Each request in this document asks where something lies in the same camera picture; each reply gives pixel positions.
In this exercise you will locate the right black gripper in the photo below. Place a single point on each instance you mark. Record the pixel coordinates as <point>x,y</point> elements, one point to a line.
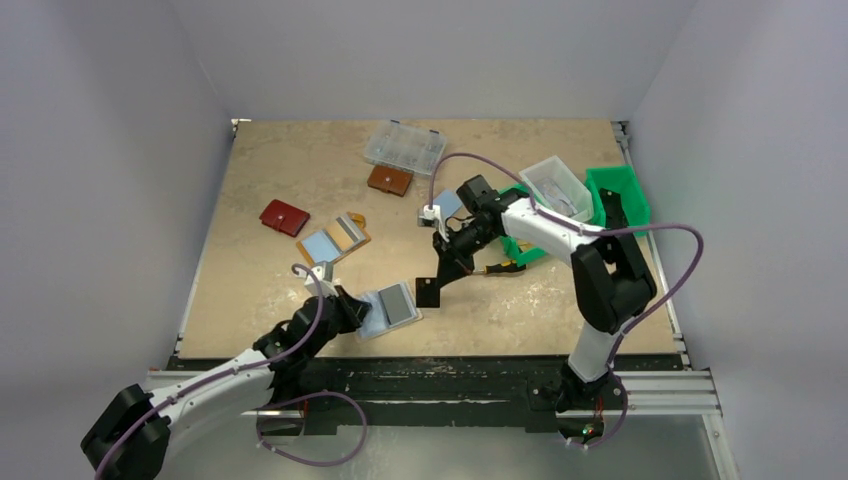
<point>448,249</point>

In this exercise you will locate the black yellow screwdriver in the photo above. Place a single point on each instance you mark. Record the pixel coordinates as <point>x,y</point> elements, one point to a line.
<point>504,268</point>

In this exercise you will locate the white plastic bin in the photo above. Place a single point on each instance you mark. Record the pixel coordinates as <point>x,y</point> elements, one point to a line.
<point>559,189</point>

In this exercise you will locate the clear plastic organizer box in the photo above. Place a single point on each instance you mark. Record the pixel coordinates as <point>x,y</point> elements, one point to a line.
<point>405,147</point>

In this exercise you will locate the green bin with black item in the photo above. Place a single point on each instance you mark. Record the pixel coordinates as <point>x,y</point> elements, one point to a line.
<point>617,198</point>

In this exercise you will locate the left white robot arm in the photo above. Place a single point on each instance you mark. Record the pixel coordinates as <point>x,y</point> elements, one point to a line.
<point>139,430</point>

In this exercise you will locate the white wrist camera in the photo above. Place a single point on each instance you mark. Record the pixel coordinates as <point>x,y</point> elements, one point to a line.
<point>430,216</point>
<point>319,280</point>

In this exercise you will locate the green bin with yellow items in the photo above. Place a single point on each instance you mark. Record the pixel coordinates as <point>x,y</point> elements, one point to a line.
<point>520,251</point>

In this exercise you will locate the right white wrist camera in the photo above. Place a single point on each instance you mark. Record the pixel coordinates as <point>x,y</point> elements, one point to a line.
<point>430,216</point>

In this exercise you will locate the open orange card holder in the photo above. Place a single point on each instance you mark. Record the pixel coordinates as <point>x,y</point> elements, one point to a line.
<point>339,238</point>

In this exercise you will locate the red leather card holder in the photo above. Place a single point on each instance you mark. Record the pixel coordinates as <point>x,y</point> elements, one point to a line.
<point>284,218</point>

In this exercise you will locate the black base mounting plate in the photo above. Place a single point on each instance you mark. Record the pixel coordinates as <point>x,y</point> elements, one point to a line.
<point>531,393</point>

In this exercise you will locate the black credit card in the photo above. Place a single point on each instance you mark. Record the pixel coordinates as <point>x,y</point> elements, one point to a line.
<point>427,293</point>

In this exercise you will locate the open pink card holder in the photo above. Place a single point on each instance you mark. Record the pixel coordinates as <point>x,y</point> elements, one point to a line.
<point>448,203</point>

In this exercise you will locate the brown leather card holder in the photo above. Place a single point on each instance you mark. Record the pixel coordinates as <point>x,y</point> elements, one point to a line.
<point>390,180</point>

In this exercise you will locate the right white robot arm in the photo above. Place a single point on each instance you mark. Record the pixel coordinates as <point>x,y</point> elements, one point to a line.
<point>613,284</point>

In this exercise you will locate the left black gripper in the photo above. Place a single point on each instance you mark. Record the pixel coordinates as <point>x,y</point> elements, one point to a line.
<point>351,307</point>

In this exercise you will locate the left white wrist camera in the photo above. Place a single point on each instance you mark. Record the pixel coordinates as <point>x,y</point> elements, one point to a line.
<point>319,280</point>

